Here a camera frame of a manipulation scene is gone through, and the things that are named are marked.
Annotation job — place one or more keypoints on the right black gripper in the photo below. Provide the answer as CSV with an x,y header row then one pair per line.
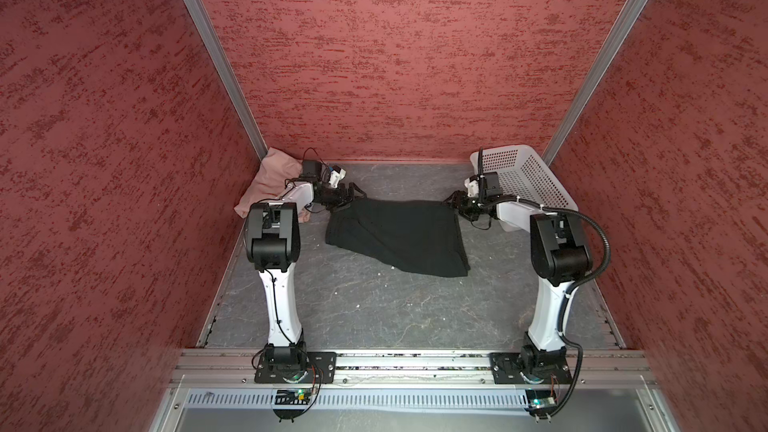
x,y
459,203

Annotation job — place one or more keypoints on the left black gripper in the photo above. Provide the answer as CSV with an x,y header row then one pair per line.
x,y
342,200

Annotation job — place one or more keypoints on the black shorts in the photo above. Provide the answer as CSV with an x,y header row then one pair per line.
x,y
420,237

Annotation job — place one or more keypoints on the pink shorts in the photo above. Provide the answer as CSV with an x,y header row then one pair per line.
x,y
276,172

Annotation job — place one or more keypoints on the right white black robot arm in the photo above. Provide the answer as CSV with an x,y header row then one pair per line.
x,y
558,254

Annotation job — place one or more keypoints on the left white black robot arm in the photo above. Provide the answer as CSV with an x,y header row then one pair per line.
x,y
272,244

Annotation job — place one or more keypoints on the white plastic basket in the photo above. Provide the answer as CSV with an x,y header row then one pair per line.
x,y
522,172

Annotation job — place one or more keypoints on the left green circuit board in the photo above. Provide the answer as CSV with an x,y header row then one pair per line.
x,y
292,398

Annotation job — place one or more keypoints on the green circuit board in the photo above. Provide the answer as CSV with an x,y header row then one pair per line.
x,y
292,398
540,402

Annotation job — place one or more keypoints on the right green circuit board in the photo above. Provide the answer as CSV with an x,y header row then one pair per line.
x,y
540,402

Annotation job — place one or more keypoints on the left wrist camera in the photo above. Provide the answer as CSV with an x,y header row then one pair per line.
x,y
321,174

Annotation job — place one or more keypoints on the right aluminium corner post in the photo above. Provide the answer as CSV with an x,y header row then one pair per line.
x,y
619,31

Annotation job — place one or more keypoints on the aluminium corner post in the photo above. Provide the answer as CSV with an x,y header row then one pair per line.
x,y
619,31
217,54

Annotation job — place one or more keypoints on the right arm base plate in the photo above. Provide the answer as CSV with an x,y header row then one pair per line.
x,y
530,366

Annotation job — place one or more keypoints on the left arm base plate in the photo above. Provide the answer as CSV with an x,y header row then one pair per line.
x,y
295,367

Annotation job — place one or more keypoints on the white slotted cable duct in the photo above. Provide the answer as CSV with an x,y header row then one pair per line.
x,y
419,400

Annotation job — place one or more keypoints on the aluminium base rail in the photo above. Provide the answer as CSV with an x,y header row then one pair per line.
x,y
440,368

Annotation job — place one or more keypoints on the left aluminium corner post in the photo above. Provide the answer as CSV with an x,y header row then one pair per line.
x,y
217,54

